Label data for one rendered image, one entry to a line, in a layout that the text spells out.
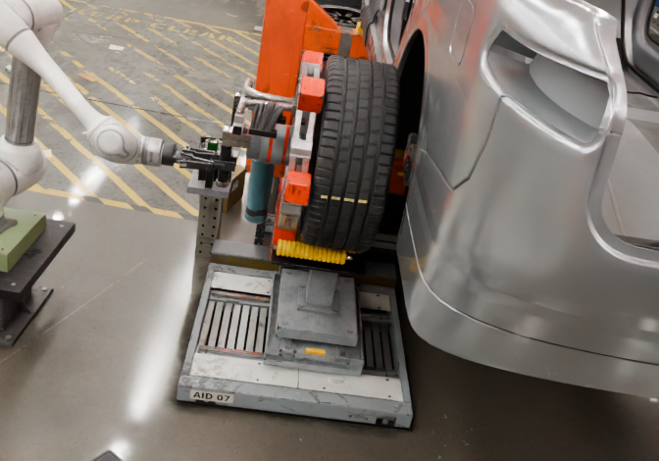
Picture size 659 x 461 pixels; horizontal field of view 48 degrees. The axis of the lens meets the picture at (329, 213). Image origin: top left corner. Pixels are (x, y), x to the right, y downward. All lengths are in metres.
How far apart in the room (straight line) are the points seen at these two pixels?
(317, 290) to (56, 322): 1.01
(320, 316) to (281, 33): 1.08
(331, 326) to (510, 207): 1.33
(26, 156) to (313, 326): 1.21
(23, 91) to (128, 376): 1.07
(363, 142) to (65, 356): 1.36
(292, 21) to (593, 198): 1.62
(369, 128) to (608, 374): 0.99
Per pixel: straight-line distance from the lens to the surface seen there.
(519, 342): 1.80
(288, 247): 2.61
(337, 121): 2.28
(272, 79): 2.95
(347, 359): 2.74
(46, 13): 2.71
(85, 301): 3.17
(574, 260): 1.62
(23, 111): 2.86
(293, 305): 2.85
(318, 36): 4.90
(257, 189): 2.75
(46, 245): 2.96
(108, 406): 2.71
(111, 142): 2.25
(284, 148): 2.52
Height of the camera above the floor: 1.87
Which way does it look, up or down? 28 degrees down
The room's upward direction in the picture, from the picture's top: 11 degrees clockwise
